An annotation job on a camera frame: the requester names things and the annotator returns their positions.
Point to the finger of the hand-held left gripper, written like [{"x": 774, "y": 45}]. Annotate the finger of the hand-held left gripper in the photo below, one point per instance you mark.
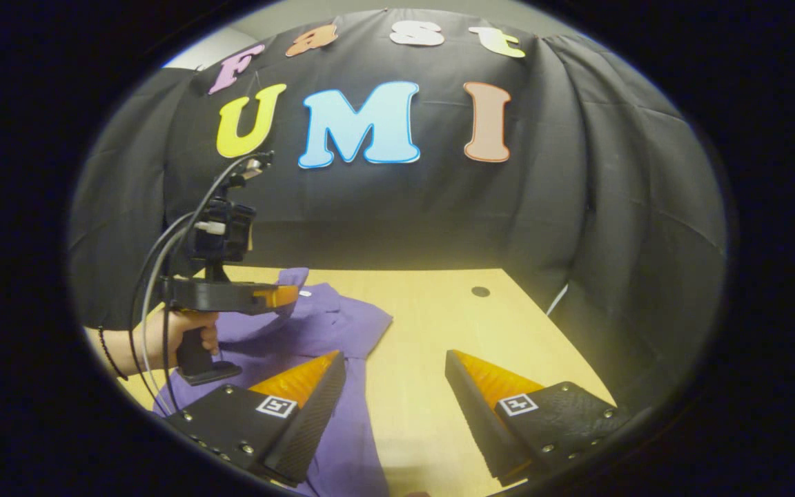
[{"x": 277, "y": 297}]

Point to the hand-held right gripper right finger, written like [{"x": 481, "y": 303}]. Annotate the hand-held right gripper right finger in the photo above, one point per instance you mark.
[{"x": 480, "y": 428}]

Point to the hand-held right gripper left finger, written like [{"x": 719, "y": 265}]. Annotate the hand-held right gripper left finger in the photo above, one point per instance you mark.
[{"x": 311, "y": 428}]

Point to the purple button-up shirt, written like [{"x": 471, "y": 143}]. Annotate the purple button-up shirt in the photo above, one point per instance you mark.
[{"x": 342, "y": 324}]

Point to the black wrist band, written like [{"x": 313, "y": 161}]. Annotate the black wrist band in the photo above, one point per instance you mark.
[{"x": 103, "y": 343}]

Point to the black backdrop cloth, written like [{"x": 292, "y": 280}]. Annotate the black backdrop cloth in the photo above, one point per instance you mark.
[{"x": 439, "y": 221}]

